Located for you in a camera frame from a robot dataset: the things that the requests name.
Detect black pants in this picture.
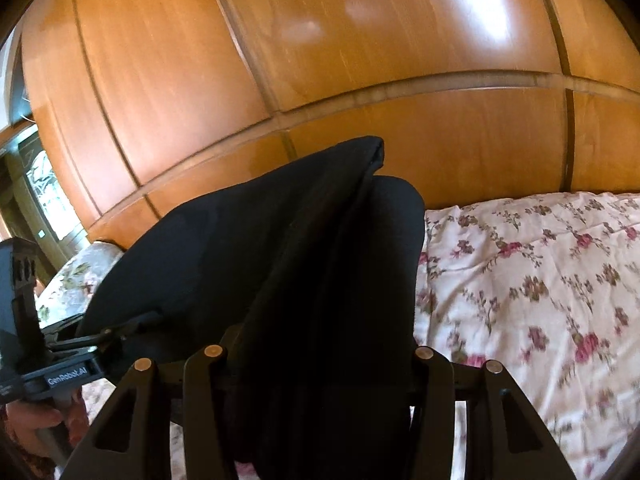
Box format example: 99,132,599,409
78,136,424,479

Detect left hand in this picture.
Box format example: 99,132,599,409
6,388,89,458

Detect blue floral pillow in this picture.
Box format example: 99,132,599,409
36,242,124,328

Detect floral bed cover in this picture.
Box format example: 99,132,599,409
399,193,639,479

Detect wooden wardrobe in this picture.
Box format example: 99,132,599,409
21,0,639,247

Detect window with wooden frame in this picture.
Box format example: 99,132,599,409
1,122,89,284

